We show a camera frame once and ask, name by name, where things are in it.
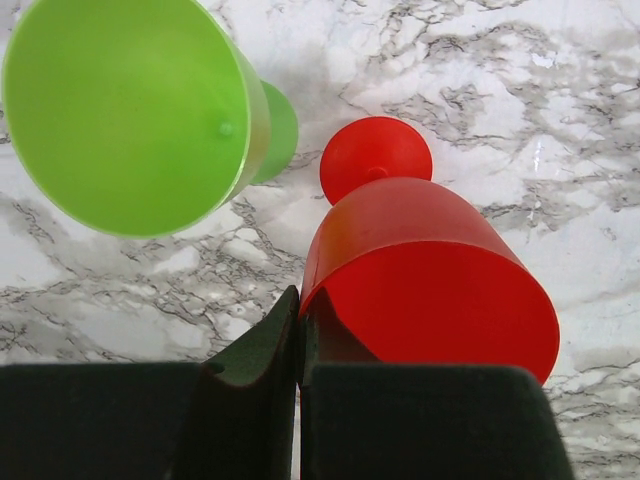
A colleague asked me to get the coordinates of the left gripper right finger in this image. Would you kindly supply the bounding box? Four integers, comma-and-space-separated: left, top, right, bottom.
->
299, 291, 574, 479

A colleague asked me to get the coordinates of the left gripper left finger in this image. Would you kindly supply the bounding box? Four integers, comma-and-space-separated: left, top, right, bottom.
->
1, 287, 299, 479

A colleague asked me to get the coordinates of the red plastic wine glass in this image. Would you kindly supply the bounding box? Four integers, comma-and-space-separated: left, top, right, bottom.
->
301, 116, 560, 382

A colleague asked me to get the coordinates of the green wine glass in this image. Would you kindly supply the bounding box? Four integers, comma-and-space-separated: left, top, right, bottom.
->
2, 0, 298, 238

